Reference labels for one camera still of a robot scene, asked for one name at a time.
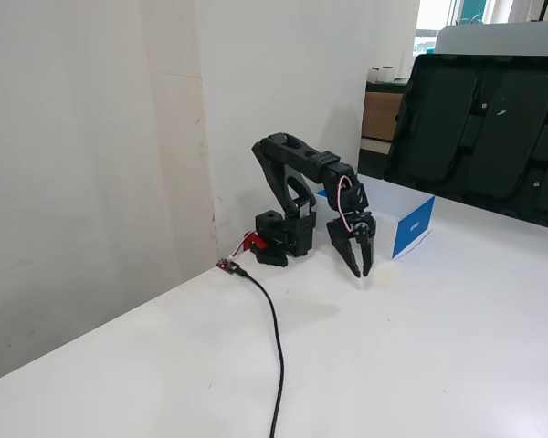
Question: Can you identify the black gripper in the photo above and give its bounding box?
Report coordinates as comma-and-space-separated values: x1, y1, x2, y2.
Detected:
326, 209, 378, 279

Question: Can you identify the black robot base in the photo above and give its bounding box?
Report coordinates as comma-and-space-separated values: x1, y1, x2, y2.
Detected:
254, 208, 321, 269

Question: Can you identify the blue and white cardboard box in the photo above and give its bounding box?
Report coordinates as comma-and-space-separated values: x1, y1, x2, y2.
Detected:
316, 172, 437, 261

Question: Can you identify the brown cardboard box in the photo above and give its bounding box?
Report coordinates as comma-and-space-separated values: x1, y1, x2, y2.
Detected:
361, 90, 404, 142

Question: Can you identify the red table clamp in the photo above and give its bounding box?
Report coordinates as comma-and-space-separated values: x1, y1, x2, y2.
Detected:
241, 231, 269, 253

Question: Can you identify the small controller circuit board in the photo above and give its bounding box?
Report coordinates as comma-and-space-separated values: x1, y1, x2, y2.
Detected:
215, 257, 250, 277

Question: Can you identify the black plastic moulded tray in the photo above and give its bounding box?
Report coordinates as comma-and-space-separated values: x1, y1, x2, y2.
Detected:
382, 53, 548, 234

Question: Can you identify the white rounded panel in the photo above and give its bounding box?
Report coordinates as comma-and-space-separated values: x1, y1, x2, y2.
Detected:
435, 20, 548, 58

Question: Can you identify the white and red servo wire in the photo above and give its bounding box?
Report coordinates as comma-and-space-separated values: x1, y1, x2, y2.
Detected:
334, 175, 363, 232

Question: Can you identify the black power cable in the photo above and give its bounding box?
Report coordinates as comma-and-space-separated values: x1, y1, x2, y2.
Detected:
235, 266, 286, 438

